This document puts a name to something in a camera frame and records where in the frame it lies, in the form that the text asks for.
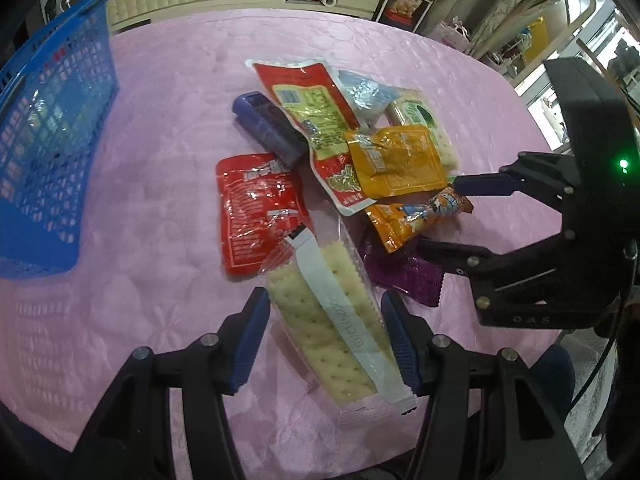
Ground yellow garment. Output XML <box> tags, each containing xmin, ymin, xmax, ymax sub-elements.
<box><xmin>522</xmin><ymin>17</ymin><xmax>548</xmax><ymax>66</ymax></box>

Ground blue plastic mesh basket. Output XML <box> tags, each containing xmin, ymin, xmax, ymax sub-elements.
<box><xmin>0</xmin><ymin>0</ymin><xmax>121</xmax><ymax>281</ymax></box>

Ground long red yellow snack packet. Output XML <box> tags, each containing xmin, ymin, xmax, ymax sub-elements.
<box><xmin>250</xmin><ymin>60</ymin><xmax>368</xmax><ymax>217</ymax></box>

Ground purple snack packet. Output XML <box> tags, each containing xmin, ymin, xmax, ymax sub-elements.
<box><xmin>357</xmin><ymin>225</ymin><xmax>443</xmax><ymax>307</ymax></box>

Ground cracker packet green label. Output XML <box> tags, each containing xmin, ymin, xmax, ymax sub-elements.
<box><xmin>385</xmin><ymin>89</ymin><xmax>461</xmax><ymax>171</ymax></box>

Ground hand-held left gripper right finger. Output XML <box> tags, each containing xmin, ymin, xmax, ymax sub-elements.
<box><xmin>381</xmin><ymin>290</ymin><xmax>586</xmax><ymax>480</ymax></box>

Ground orange cartoon snack packet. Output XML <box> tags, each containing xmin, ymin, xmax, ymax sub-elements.
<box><xmin>366</xmin><ymin>185</ymin><xmax>473</xmax><ymax>253</ymax></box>

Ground red printed box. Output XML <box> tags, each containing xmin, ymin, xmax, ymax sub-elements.
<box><xmin>387</xmin><ymin>0</ymin><xmax>426</xmax><ymax>23</ymax></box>

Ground black cable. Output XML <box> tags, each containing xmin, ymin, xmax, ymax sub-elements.
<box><xmin>570</xmin><ymin>280</ymin><xmax>640</xmax><ymax>436</ymax></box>

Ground pink gift bag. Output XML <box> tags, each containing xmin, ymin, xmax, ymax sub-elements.
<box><xmin>440</xmin><ymin>16</ymin><xmax>473</xmax><ymax>53</ymax></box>

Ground clear cracker packet white strip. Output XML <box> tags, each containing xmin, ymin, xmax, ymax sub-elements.
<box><xmin>265</xmin><ymin>220</ymin><xmax>418</xmax><ymax>426</ymax></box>

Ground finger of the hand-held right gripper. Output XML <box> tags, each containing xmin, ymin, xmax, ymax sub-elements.
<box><xmin>417</xmin><ymin>230</ymin><xmax>581</xmax><ymax>291</ymax></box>
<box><xmin>452</xmin><ymin>152</ymin><xmax>581</xmax><ymax>216</ymax></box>

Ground person's blue trousers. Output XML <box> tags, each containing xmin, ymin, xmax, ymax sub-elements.
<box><xmin>530</xmin><ymin>344</ymin><xmax>576</xmax><ymax>411</ymax></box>

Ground pink quilted bedspread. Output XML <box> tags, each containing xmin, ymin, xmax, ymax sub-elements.
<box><xmin>0</xmin><ymin>7</ymin><xmax>576</xmax><ymax>466</ymax></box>

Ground clear light blue snack packet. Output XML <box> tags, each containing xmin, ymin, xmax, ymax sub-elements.
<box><xmin>336</xmin><ymin>69</ymin><xmax>401</xmax><ymax>128</ymax></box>

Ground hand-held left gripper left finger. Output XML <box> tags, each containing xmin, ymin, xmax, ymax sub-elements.
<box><xmin>75</xmin><ymin>287</ymin><xmax>271</xmax><ymax>480</ymax></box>

